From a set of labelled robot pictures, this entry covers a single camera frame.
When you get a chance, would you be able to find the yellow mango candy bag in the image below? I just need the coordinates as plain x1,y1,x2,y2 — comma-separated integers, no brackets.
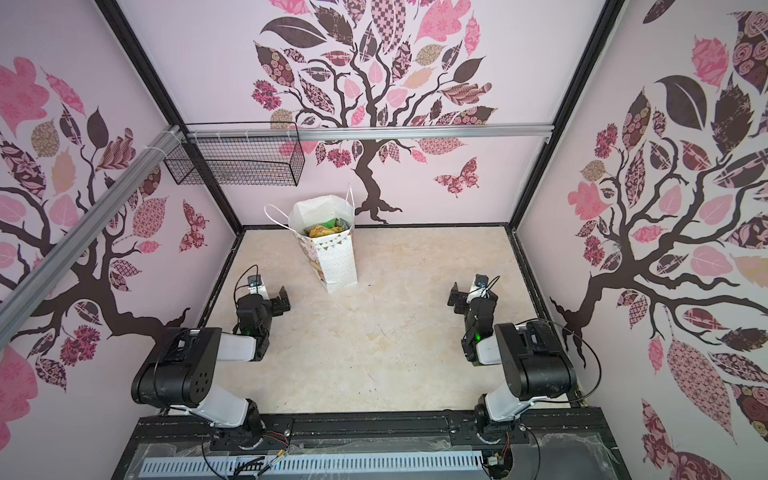
306,224,341,238

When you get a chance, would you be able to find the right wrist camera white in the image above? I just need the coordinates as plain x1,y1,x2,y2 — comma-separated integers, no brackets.
466,274,493,303

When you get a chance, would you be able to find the white patterned paper bag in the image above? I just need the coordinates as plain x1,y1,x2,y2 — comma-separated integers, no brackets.
263,187,358,293

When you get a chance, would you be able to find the aluminium rail left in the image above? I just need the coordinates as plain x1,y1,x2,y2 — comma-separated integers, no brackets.
1,125,184,345

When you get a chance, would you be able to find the black wire basket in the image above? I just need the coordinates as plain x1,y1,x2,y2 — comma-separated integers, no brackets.
164,120,305,187

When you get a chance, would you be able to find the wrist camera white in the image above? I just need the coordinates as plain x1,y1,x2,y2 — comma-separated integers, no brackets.
466,274,493,303
247,274,269,300

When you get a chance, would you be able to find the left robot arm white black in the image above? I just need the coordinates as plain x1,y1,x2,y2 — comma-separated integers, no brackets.
131,286,291,438

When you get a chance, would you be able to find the green snack bag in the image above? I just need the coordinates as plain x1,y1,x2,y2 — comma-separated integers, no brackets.
322,218,350,233

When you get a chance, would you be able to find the aluminium rail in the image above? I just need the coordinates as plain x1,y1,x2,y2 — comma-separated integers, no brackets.
186,123,554,142
1,125,184,345

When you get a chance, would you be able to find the white slotted cable duct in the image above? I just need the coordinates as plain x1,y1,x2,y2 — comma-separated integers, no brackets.
133,451,485,479

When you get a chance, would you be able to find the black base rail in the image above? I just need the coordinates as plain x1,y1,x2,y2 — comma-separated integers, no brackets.
121,407,617,461

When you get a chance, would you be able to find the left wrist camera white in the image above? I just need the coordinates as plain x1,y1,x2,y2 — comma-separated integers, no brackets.
247,274,269,300

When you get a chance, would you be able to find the aluminium rail back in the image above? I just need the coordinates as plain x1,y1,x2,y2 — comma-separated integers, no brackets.
186,123,554,142

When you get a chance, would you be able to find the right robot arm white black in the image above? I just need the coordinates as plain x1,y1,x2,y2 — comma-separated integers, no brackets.
447,275,577,440

